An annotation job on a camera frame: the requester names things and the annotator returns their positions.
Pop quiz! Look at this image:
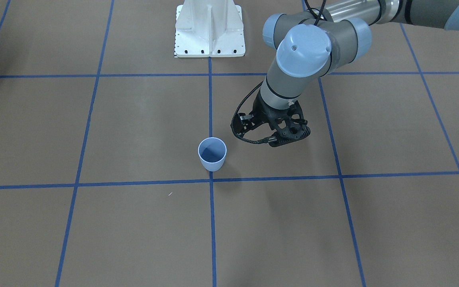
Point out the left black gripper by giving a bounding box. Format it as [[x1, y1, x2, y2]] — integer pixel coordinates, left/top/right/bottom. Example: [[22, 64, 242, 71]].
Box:
[[235, 95, 292, 132]]

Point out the blue cup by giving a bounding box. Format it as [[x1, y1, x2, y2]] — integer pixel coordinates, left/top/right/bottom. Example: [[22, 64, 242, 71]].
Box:
[[197, 138, 228, 172]]

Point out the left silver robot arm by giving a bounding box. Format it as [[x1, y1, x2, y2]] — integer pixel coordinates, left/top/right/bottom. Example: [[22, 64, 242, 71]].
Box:
[[231, 0, 459, 141]]

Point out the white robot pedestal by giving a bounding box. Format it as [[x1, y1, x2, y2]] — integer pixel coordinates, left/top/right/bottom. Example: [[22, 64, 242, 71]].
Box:
[[174, 0, 246, 58]]

